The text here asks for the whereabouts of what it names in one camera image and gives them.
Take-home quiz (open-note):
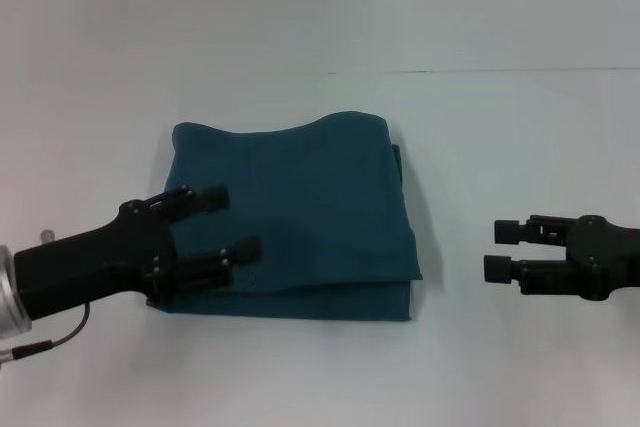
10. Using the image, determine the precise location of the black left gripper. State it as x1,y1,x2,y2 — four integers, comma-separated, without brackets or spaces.
12,184,265,322

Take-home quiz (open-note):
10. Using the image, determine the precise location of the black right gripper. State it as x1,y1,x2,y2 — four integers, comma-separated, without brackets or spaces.
482,213,640,303

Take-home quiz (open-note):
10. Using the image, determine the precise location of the teal blue shirt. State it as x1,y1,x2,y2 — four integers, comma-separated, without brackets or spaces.
145,109,425,323

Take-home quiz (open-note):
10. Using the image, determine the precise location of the left arm connector cable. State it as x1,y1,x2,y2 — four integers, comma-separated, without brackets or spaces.
0,302,92,364

